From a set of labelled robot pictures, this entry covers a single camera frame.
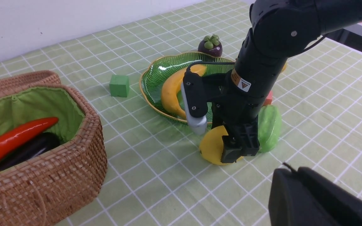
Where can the green foam cube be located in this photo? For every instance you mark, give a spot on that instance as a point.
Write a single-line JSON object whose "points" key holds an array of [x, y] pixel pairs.
{"points": [[119, 86]]}

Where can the yellow toy banana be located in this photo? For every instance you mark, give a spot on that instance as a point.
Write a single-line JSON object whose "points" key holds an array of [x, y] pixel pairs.
{"points": [[169, 92]]}

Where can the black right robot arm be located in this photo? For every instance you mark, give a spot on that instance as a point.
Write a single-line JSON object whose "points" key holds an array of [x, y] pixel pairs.
{"points": [[280, 29]]}

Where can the green leaf-shaped glass plate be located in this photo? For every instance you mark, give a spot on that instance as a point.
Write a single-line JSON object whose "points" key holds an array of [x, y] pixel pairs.
{"points": [[152, 80]]}

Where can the woven wicker basket green lining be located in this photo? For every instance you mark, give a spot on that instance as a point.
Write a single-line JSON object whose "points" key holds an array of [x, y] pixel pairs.
{"points": [[46, 189]]}

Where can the purple toy mangosteen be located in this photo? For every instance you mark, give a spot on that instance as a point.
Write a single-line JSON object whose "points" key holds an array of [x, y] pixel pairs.
{"points": [[211, 45]]}

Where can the orange toy carrot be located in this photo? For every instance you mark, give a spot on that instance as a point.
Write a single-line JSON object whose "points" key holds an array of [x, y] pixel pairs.
{"points": [[20, 135]]}

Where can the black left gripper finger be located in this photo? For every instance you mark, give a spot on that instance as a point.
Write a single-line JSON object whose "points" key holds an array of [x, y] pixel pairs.
{"points": [[303, 197]]}

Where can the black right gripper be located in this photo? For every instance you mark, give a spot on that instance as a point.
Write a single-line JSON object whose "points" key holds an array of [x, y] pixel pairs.
{"points": [[242, 139]]}

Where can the purple toy eggplant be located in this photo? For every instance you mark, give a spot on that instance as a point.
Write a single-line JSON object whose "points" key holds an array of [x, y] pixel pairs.
{"points": [[35, 147]]}

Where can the yellow toy lemon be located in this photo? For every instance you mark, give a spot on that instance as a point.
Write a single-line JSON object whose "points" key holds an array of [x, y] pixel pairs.
{"points": [[211, 145]]}

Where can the coral foam cube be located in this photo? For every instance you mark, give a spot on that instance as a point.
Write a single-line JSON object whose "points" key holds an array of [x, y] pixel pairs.
{"points": [[269, 99]]}

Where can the green toy bitter gourd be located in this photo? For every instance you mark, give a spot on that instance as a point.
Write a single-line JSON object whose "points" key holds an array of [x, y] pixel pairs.
{"points": [[269, 127]]}

